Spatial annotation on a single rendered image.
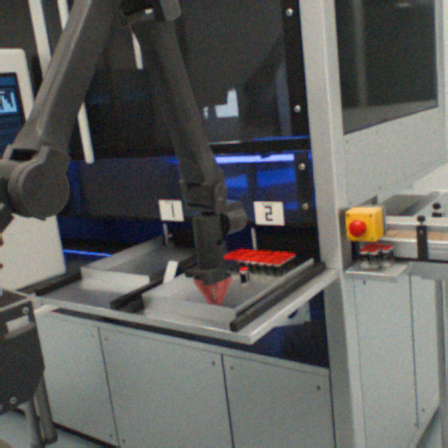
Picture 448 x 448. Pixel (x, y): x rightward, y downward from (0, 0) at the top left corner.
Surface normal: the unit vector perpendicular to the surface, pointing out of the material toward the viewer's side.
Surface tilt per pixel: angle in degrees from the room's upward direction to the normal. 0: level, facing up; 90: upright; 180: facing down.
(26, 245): 90
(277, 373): 90
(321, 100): 90
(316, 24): 90
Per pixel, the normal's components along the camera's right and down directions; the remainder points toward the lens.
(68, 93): 0.76, 0.09
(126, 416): -0.58, 0.24
